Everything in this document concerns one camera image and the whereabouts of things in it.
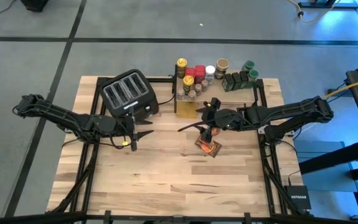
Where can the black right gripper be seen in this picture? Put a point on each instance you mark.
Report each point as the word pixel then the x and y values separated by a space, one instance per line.
pixel 225 119

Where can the black stand base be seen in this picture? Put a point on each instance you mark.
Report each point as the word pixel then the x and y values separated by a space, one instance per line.
pixel 322 4

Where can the black Netgear network switch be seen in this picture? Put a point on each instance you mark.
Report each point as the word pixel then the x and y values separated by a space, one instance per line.
pixel 297 197

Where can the white-lidded spice jar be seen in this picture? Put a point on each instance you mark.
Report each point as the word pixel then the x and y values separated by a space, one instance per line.
pixel 210 71

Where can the black floor box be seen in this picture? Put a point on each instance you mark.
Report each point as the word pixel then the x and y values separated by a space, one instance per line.
pixel 35 4

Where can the orange taco seasoning packet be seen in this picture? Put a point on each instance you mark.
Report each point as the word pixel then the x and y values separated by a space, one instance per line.
pixel 210 147
pixel 215 131

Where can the yellow flat pad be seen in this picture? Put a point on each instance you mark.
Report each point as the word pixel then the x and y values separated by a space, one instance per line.
pixel 186 109

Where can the red-lidded smoked paprika tin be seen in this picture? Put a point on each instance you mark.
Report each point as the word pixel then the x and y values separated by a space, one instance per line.
pixel 190 72
pixel 200 71

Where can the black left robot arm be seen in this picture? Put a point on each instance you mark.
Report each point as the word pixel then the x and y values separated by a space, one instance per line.
pixel 57 113

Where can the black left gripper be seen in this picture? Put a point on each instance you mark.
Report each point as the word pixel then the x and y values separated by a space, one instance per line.
pixel 124 127

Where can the yellow-lidded spice jar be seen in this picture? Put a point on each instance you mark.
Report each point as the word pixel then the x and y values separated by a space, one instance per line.
pixel 188 81
pixel 181 63

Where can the black four-slot toaster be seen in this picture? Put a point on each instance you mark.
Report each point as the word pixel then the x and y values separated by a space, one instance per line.
pixel 129 93

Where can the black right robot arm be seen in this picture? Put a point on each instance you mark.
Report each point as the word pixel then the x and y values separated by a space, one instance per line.
pixel 290 113

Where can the wide jar with tan lid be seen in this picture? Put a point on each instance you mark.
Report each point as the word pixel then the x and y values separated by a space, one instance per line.
pixel 222 65

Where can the dark green pepper tin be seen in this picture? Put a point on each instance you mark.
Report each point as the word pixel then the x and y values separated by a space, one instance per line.
pixel 228 82
pixel 236 80
pixel 244 79

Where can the green-lidded oregano spice jar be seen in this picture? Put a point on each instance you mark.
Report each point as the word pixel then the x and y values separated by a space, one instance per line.
pixel 247 66
pixel 253 74

